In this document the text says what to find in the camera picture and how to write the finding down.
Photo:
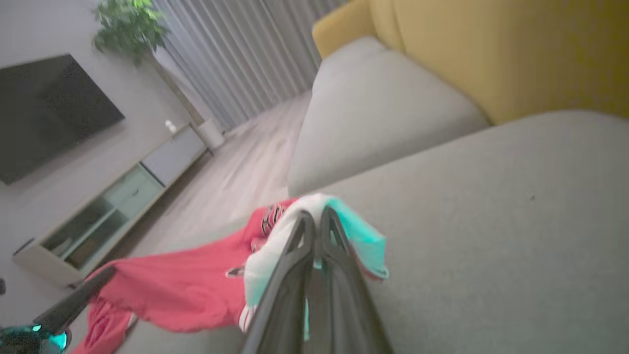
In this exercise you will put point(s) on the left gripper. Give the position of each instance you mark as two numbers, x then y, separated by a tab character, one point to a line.
24	341

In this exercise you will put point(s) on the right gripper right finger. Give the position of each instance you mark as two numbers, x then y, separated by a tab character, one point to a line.
344	305

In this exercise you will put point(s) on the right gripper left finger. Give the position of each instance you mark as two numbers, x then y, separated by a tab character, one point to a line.
290	295

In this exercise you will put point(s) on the red garment with white trim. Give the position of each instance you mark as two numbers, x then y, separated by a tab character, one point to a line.
186	290

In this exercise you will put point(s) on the beige and green TV cabinet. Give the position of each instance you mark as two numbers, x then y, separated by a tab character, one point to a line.
132	191

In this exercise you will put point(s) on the wide grey sofa ottoman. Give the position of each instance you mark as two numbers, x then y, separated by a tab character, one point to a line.
491	246

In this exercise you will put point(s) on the black flat-screen television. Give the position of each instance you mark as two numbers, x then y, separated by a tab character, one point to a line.
44	113

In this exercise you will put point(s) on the grey sofa seat cushion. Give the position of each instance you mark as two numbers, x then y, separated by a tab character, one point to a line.
373	113

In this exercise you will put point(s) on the small white bottle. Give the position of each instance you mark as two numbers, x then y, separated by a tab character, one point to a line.
170	127

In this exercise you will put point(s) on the grey pleated curtain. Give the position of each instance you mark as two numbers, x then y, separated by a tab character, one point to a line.
245	54

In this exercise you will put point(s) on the yellow sofa back cushion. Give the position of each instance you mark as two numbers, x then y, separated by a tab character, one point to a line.
344	29
516	49

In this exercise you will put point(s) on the green potted tree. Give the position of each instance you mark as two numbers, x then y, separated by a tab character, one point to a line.
130	29

